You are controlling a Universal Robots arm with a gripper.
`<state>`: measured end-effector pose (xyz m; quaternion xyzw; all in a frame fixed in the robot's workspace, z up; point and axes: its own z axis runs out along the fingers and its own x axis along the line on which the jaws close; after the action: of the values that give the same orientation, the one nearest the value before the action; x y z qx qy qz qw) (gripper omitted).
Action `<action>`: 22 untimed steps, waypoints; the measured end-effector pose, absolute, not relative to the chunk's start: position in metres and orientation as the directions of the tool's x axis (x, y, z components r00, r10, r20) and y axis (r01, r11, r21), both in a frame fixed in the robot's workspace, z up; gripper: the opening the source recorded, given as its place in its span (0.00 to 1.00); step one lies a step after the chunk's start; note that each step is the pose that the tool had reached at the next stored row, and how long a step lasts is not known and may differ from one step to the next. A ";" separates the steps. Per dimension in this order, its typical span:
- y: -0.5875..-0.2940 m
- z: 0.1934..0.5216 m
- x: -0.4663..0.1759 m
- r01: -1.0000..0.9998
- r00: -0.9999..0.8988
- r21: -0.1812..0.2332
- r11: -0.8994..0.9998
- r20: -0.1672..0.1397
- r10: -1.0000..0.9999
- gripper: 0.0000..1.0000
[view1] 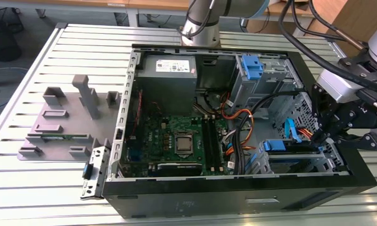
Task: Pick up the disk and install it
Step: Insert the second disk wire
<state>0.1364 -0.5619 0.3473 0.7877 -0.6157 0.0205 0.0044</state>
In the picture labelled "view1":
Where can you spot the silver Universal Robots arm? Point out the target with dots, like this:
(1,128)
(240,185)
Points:
(201,23)

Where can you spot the green motherboard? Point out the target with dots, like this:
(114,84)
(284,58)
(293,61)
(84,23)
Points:
(157,131)

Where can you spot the metal disk bay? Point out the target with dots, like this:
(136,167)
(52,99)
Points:
(294,155)

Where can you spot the metal bracket with blue latch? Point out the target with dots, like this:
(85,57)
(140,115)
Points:
(97,164)

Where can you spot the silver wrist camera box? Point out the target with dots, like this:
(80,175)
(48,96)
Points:
(336,84)

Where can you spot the grey parts rack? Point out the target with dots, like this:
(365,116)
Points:
(69,117)

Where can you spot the grey desk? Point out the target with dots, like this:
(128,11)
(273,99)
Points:
(81,5)

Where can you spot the black waste bin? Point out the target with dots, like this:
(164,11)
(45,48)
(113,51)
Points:
(5,47)

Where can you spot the grey power supply unit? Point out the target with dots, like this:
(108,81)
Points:
(166,94)

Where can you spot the wooden desk white frame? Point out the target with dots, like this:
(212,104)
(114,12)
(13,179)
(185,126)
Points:
(269,23)

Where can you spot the green RAM stick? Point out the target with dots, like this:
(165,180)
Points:
(66,137)

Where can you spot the metal optical drive cage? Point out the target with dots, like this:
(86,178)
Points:
(269,82)

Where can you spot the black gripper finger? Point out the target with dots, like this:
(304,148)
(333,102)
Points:
(326,113)
(357,141)

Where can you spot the CPU socket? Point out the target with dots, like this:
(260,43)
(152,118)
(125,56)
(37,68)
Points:
(184,154)

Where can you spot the wooden cabinet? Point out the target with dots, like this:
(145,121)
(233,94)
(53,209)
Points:
(357,14)

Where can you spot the hard disk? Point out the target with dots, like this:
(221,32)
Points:
(273,146)

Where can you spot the black RAM slot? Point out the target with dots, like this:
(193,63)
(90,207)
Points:
(217,143)
(208,143)

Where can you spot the black open PC case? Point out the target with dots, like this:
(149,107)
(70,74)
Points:
(206,200)

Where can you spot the silver CPU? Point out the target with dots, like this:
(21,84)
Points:
(184,143)

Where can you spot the black graphics card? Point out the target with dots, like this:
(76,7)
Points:
(178,169)

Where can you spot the blue drive cage latch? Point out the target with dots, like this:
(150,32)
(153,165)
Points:
(252,68)

